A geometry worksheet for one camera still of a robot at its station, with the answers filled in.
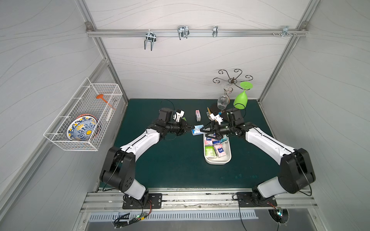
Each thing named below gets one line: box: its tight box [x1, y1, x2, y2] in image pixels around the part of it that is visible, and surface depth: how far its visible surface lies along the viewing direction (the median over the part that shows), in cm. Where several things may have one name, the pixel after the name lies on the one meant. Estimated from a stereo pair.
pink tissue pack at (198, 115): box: [195, 109, 201, 122], surface depth 109 cm
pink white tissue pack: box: [213, 143, 227, 158], surface depth 88 cm
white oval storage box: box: [203, 133, 232, 166], surface depth 88 cm
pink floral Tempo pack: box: [204, 137, 213, 146], surface depth 92 cm
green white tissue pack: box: [204, 145, 217, 158], surface depth 88 cm
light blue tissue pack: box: [191, 124, 204, 136], surface depth 80 cm
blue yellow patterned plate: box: [66, 113, 99, 142], surface depth 63 cm
